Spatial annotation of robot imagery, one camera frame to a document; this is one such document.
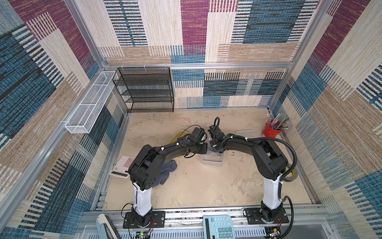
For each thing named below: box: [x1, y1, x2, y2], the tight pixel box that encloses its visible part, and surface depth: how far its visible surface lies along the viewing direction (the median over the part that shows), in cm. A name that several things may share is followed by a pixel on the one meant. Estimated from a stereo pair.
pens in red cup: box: [271, 113, 290, 130], surface depth 99 cm
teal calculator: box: [202, 214, 236, 239], surface depth 71 cm
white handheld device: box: [95, 213, 122, 239], surface depth 70 cm
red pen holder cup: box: [261, 121, 284, 138], surface depth 101 cm
